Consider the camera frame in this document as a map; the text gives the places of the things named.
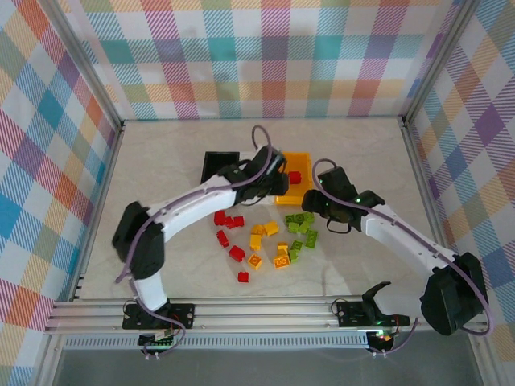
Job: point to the red lego brick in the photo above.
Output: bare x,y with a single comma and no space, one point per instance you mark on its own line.
229,222
222,237
219,218
239,221
243,277
295,177
237,253

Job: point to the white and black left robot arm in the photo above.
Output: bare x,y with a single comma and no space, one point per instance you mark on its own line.
193,205

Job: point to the yellow plastic bin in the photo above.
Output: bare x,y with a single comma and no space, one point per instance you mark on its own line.
303,161

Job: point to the black plastic bin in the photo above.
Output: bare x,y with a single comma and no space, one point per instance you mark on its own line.
215,161

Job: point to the small circuit board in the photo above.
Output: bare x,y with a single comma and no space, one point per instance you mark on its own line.
382,337

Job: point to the green circuit board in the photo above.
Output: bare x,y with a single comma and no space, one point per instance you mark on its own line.
159,343

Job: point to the aluminium side rail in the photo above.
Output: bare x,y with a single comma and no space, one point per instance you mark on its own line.
100,201
421,181

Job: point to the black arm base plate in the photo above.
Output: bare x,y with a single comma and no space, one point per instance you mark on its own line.
183,315
350,313

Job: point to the wide aluminium base rail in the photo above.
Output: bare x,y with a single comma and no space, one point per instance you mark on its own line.
261,315

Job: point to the aluminium frame post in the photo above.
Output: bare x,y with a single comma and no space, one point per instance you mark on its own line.
437,60
105,94

